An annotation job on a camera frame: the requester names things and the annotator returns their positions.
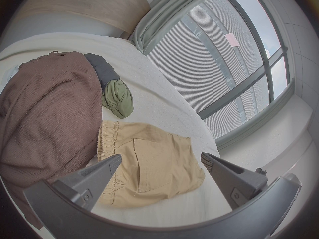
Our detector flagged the brown garment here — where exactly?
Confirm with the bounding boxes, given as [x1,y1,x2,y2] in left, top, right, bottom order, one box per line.
[0,51,103,231]

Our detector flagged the bed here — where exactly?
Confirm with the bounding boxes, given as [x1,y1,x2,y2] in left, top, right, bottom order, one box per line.
[0,0,233,230]

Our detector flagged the dark grey garment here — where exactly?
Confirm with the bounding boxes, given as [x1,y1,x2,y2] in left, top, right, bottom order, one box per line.
[83,53,120,86]

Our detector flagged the grey-green curtain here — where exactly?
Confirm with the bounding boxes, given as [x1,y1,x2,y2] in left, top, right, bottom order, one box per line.
[131,0,225,55]

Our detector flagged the window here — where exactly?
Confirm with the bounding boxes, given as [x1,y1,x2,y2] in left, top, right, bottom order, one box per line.
[145,0,291,134]

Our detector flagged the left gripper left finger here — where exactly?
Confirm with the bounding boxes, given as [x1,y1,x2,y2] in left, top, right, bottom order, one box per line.
[53,154,123,211]

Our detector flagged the tan shorts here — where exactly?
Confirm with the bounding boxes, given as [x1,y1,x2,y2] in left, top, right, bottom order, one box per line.
[97,120,206,210]

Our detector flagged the olive green garment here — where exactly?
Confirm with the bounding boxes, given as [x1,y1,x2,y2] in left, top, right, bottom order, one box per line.
[101,79,134,119]

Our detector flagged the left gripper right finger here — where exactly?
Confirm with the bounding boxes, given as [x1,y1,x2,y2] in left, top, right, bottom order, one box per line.
[200,151,269,211]

